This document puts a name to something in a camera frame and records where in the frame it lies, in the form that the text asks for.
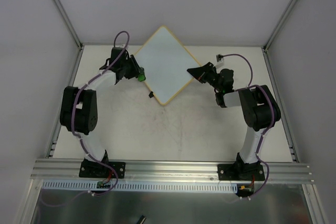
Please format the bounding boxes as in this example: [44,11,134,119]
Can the green whiteboard eraser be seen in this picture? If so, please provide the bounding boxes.
[137,73,146,82]

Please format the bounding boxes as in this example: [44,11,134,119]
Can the yellow framed whiteboard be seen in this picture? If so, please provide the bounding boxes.
[134,26,201,105]

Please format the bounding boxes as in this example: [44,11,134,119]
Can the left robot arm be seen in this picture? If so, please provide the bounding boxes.
[60,47,145,179]

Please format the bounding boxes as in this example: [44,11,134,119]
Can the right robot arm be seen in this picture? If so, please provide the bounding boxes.
[187,62,281,182]

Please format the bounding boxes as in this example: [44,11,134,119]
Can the small black object bottom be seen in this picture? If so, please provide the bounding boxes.
[136,215,146,224]

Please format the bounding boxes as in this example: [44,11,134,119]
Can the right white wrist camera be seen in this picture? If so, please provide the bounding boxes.
[214,54,225,69]

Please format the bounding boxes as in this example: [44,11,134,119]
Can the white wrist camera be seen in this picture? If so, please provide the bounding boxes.
[214,54,225,69]
[116,44,129,50]

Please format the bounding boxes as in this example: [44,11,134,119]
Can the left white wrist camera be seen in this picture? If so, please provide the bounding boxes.
[116,44,129,50]

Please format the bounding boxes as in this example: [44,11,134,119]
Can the right aluminium frame post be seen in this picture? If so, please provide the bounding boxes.
[262,0,300,163]

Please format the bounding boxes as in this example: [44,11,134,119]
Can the aluminium frame post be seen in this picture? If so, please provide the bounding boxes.
[46,0,83,158]
[262,0,300,163]

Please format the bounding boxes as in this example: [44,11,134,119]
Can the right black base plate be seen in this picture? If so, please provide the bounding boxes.
[217,163,265,182]

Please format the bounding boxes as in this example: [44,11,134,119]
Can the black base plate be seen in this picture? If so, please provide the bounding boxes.
[217,163,265,182]
[79,159,126,179]

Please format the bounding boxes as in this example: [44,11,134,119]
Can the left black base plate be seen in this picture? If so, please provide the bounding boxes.
[79,159,126,179]

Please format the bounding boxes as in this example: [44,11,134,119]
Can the white slotted cable duct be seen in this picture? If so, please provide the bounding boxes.
[41,179,238,194]

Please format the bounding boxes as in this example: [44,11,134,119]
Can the left aluminium frame post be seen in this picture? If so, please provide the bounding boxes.
[46,0,83,158]

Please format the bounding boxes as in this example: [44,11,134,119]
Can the aluminium mounting rail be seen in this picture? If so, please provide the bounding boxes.
[30,158,316,184]

